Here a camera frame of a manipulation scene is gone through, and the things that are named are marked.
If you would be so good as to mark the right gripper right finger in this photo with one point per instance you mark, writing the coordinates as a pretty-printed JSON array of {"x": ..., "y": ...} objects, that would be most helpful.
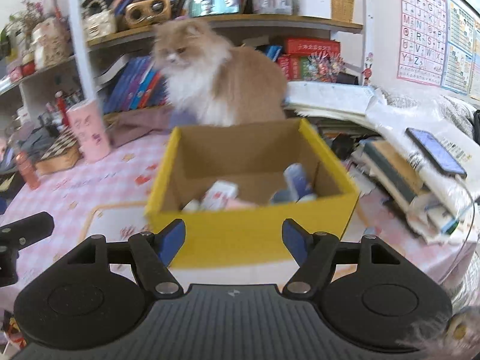
[{"x": 314, "y": 254}]

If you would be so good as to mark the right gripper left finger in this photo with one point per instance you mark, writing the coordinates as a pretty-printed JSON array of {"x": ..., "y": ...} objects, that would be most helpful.
[{"x": 153, "y": 253}]

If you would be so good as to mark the blue packet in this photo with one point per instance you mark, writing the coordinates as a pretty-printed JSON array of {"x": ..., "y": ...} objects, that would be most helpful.
[{"x": 282, "y": 196}]

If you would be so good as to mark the white red staple box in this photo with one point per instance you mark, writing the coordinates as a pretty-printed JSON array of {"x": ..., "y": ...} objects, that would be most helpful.
[{"x": 217, "y": 197}]

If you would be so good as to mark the white blue roll in box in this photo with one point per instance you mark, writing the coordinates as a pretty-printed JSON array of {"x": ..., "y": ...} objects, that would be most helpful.
[{"x": 298, "y": 183}]

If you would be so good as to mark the pink spray bottle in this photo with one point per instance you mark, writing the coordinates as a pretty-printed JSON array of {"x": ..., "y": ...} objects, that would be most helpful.
[{"x": 25, "y": 166}]

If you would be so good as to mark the pink checkered tablecloth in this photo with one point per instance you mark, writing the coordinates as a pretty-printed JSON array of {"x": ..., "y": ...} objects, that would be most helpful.
[{"x": 111, "y": 194}]

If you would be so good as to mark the wooden chess board box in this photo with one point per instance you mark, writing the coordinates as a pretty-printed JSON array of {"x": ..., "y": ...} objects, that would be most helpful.
[{"x": 62, "y": 155}]

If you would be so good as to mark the yellow cardboard box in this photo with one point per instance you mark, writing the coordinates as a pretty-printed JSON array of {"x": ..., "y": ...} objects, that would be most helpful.
[{"x": 253, "y": 157}]

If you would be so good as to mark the pink folded cloth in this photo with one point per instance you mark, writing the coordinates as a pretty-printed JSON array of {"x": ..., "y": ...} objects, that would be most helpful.
[{"x": 132, "y": 125}]

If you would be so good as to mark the pink cartoon cylinder humidifier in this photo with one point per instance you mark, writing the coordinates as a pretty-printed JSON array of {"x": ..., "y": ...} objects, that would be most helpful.
[{"x": 86, "y": 123}]

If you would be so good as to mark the stack of books and papers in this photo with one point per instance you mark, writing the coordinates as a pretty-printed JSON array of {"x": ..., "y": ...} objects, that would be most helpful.
[{"x": 439, "y": 208}]

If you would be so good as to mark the black smartphone on books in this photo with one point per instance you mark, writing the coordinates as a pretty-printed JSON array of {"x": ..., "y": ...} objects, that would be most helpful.
[{"x": 444, "y": 162}]

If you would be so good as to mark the row of colourful books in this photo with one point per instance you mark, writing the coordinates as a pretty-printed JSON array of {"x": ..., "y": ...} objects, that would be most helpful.
[{"x": 140, "y": 85}]

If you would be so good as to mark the fluffy orange white cat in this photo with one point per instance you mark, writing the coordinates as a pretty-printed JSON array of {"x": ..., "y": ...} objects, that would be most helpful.
[{"x": 217, "y": 75}]

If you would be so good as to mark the wooden shelf unit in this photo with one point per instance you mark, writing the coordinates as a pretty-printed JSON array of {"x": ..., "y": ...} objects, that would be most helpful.
[{"x": 187, "y": 33}]

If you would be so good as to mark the red game box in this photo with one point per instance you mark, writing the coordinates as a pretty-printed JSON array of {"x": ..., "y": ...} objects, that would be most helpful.
[{"x": 303, "y": 46}]

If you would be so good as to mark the gold retro radio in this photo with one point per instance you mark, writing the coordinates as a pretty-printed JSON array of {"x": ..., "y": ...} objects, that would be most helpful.
[{"x": 147, "y": 12}]

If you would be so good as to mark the smartphone showing video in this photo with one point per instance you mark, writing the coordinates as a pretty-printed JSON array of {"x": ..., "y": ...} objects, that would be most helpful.
[{"x": 201, "y": 8}]

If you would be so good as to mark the alphabet wall poster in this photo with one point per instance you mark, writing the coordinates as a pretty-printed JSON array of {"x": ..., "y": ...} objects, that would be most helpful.
[{"x": 423, "y": 38}]

